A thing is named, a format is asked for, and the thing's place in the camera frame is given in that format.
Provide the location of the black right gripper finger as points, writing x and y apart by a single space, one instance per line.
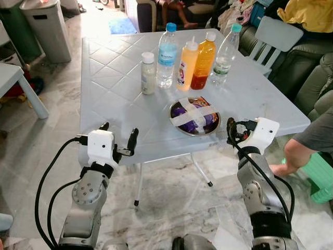
231 130

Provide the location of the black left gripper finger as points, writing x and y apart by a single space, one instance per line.
104 126
133 141

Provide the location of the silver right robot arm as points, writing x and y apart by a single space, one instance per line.
263 198

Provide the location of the white plastic table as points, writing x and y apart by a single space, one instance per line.
250 99

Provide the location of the white tape cross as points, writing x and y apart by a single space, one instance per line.
195 115

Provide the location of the round steel plate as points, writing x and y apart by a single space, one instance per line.
179 126

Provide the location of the purple snack packet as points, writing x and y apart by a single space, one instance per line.
182 110

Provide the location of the person's leg in grey shorts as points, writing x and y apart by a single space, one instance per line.
296 153

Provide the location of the small white bottle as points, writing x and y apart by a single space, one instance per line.
148 73

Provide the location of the clear bottle teal cap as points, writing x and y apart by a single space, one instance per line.
225 57

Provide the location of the orange bottle with nozzle cap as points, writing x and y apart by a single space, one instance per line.
187 67

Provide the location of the orange juice bottle white cap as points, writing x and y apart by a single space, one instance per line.
204 57

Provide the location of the green sofa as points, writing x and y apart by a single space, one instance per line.
302 67

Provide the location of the green plastic stool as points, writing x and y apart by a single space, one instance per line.
320 177

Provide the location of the blue cap water bottle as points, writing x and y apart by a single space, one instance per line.
167 57

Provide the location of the grey robot left leg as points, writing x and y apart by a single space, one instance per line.
114 245

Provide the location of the grey robot leg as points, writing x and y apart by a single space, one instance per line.
192 242
114 245

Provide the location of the red object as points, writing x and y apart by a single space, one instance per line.
15 91

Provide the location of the blue floor mat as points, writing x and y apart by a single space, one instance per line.
122 26

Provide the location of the pale blue small chair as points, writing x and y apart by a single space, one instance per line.
278 34

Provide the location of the grey plastic bin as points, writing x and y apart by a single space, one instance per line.
47 31

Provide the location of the grey robot right leg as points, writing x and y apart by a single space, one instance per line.
192 242

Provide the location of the mixed clothes pile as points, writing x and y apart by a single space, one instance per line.
239 13

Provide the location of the dark sofa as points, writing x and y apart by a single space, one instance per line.
143 15

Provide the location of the dark green bin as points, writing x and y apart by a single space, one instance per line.
18 36

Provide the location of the seated person's bare legs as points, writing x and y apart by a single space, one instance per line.
177 13

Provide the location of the yellow cloth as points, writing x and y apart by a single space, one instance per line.
312 13

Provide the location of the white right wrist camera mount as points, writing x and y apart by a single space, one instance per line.
263 133

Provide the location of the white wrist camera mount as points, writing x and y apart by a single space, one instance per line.
100 146
263 133

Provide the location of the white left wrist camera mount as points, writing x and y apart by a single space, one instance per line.
100 146

